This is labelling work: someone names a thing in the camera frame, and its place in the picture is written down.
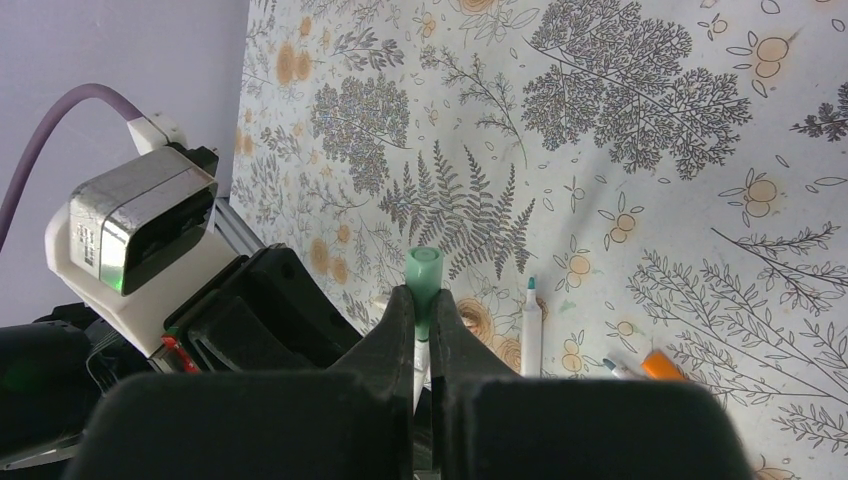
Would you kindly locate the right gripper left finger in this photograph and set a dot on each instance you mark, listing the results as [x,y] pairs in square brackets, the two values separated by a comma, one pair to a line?
[351,421]

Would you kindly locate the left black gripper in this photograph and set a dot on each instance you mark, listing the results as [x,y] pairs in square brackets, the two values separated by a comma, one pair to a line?
[259,313]

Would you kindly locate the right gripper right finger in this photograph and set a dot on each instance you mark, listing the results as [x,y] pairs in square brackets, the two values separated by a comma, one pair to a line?
[491,423]

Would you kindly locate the white pen with green tip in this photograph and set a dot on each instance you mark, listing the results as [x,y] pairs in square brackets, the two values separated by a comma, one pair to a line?
[421,370]

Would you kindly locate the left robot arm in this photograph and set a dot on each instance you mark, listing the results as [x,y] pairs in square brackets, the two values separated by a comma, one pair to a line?
[53,372]

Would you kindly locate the white pen teal tip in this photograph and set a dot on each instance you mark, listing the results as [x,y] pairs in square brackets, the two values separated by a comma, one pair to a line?
[531,339]

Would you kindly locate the white pen with label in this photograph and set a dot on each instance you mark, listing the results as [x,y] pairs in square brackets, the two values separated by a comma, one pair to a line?
[620,371]

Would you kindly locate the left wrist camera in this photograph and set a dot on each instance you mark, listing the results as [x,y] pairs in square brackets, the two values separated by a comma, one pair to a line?
[134,243]

